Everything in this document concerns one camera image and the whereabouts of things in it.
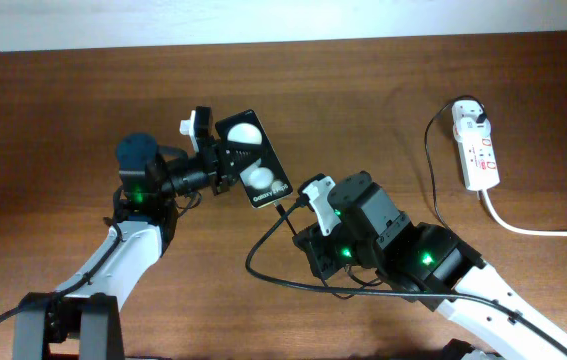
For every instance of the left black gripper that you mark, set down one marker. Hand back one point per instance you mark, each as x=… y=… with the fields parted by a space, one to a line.
x=211 y=154

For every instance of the white power strip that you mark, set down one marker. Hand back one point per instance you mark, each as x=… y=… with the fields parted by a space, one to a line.
x=478 y=163

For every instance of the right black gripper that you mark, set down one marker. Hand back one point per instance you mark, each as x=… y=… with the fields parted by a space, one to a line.
x=315 y=247

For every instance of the black smartphone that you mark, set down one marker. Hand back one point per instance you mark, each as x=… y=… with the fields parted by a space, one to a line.
x=265 y=181

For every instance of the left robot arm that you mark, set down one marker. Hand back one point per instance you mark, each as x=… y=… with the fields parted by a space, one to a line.
x=145 y=214

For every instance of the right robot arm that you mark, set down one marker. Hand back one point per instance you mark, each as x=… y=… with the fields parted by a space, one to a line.
x=358 y=225

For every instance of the white USB charger adapter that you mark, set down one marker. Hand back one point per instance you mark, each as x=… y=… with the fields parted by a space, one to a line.
x=470 y=121

